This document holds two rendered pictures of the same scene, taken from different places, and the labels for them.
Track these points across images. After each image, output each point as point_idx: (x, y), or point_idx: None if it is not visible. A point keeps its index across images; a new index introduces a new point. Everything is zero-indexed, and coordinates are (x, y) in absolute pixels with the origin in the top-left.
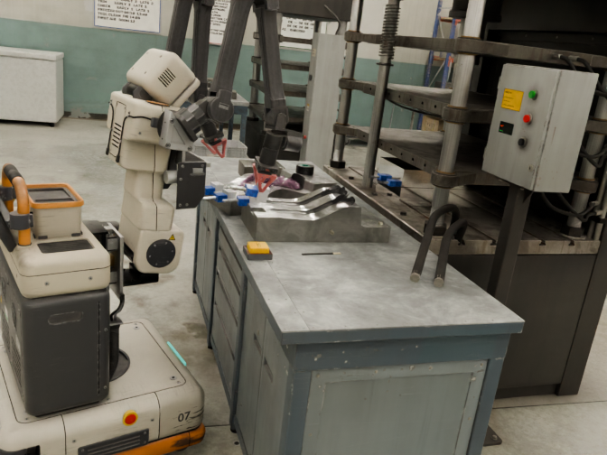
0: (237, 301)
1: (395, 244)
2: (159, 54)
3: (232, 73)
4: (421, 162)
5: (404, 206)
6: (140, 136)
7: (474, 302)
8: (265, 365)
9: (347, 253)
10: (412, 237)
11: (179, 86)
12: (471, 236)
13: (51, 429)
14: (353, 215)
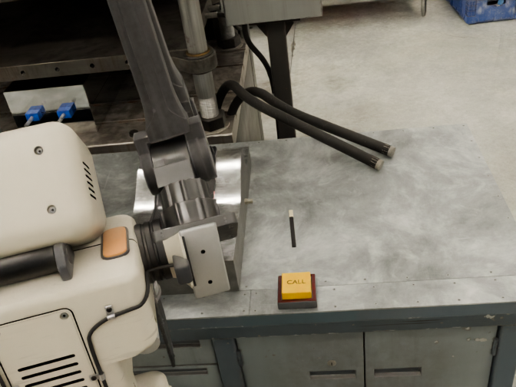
0: (189, 384)
1: (256, 160)
2: (18, 150)
3: (171, 82)
4: (117, 62)
5: (100, 127)
6: (157, 323)
7: (430, 141)
8: (375, 375)
9: (288, 204)
10: (235, 143)
11: (94, 179)
12: (226, 103)
13: None
14: (243, 163)
